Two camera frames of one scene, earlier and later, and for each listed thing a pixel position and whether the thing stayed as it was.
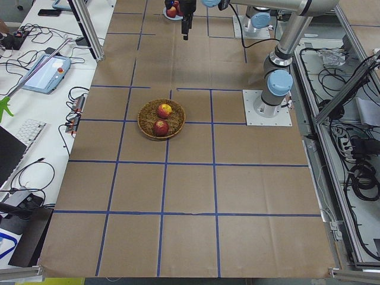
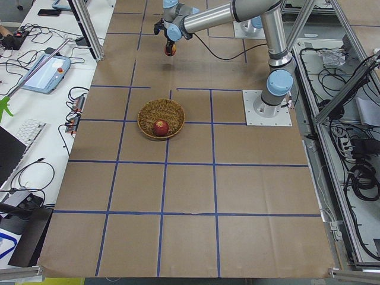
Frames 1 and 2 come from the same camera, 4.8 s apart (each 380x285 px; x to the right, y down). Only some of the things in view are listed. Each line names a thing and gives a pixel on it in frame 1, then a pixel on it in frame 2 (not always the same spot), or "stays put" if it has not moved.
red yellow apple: x=164 y=110 to x=170 y=50
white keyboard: x=29 y=132 stays put
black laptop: x=12 y=150 stays put
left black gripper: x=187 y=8 to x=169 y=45
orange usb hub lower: x=72 y=122 stays put
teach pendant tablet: x=49 y=76 stays put
